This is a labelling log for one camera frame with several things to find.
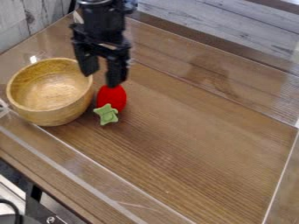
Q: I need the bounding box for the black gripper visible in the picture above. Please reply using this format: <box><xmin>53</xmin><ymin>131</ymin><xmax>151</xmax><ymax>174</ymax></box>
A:
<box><xmin>69</xmin><ymin>0</ymin><xmax>137</xmax><ymax>88</ymax></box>

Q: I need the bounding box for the red plush tomato green stem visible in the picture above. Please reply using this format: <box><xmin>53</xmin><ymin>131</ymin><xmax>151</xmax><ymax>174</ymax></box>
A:
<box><xmin>93</xmin><ymin>85</ymin><xmax>127</xmax><ymax>126</ymax></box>

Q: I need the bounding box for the wooden bowl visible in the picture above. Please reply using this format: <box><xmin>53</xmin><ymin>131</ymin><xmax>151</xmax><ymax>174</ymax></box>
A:
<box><xmin>5</xmin><ymin>58</ymin><xmax>93</xmax><ymax>126</ymax></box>

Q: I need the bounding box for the clear acrylic tray wall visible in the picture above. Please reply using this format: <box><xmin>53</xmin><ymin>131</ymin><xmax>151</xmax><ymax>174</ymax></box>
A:
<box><xmin>0</xmin><ymin>99</ymin><xmax>195</xmax><ymax>224</ymax></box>

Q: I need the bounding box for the black table leg bracket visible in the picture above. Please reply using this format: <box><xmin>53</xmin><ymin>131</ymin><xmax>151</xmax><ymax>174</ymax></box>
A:
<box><xmin>24</xmin><ymin>184</ymin><xmax>76</xmax><ymax>224</ymax></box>

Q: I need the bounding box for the black cable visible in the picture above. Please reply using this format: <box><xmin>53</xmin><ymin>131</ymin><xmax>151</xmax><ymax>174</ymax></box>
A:
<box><xmin>0</xmin><ymin>198</ymin><xmax>24</xmax><ymax>224</ymax></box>

